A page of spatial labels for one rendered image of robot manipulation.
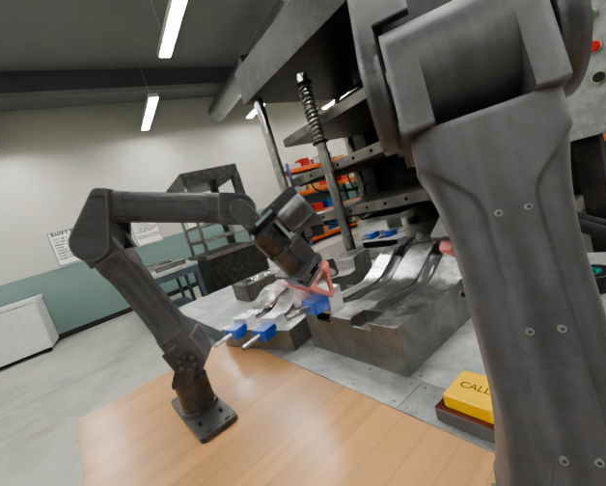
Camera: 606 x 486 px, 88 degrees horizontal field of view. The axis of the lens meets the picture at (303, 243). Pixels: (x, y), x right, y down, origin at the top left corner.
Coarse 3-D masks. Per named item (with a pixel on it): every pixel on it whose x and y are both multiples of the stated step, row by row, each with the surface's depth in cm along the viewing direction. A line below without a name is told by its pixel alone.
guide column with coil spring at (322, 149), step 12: (300, 72) 155; (312, 108) 158; (312, 120) 159; (312, 132) 162; (324, 144) 160; (324, 156) 161; (324, 168) 162; (336, 180) 163; (336, 192) 163; (336, 204) 164; (348, 228) 166; (348, 240) 166
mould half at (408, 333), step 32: (384, 256) 86; (416, 256) 77; (448, 256) 70; (352, 288) 79; (384, 288) 72; (448, 288) 62; (320, 320) 68; (384, 320) 55; (416, 320) 54; (448, 320) 60; (352, 352) 62; (384, 352) 55; (416, 352) 54
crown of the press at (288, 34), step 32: (320, 0) 126; (288, 32) 145; (320, 32) 134; (256, 64) 170; (288, 64) 154; (320, 64) 166; (352, 64) 160; (384, 64) 154; (256, 96) 184; (288, 96) 200; (320, 96) 220
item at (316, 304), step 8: (328, 288) 65; (336, 288) 66; (312, 296) 67; (320, 296) 65; (336, 296) 66; (304, 304) 65; (312, 304) 63; (320, 304) 64; (328, 304) 65; (336, 304) 66; (296, 312) 62; (304, 312) 63; (312, 312) 64; (320, 312) 64; (328, 312) 66
